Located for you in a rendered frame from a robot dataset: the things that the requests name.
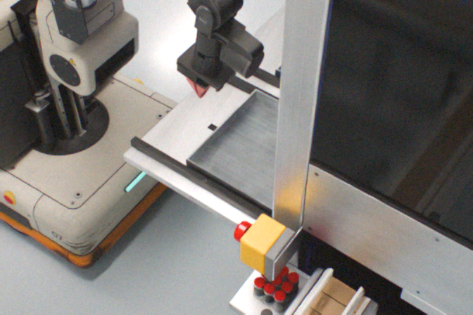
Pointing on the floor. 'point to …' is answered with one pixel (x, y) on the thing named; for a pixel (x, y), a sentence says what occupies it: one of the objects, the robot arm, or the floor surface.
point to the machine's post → (300, 88)
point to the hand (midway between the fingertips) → (201, 93)
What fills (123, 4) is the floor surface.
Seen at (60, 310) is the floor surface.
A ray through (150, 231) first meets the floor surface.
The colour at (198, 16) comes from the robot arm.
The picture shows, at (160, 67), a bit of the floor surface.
